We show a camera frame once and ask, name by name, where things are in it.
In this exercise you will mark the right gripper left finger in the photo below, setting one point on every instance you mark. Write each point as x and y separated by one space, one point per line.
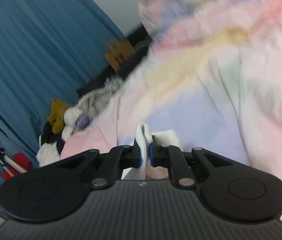
101 170

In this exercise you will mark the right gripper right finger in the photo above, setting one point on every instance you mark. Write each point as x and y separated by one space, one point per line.
188 169

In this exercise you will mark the white knit sweater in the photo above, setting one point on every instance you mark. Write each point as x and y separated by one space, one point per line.
147 142

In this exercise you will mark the grey white purple garment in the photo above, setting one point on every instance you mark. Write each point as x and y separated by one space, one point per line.
79 117

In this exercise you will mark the white and black jacket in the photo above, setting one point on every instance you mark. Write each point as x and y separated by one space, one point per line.
47 154

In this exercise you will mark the black garment on pile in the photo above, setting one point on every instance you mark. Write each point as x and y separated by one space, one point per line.
49 137

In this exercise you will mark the mustard yellow garment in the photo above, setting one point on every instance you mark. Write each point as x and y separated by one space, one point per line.
56 117

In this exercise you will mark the red cloth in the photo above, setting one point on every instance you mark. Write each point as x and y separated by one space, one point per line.
15 165

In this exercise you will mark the pastel tie-dye bed sheet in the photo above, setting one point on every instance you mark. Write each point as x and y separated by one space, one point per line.
214 77

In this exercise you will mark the brown paper bag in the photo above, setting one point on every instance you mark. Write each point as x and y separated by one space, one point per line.
118 52

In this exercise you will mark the blue curtain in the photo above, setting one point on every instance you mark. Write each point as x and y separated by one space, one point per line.
48 48

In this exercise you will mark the silver camera tripod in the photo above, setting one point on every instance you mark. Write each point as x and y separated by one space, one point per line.
0 158

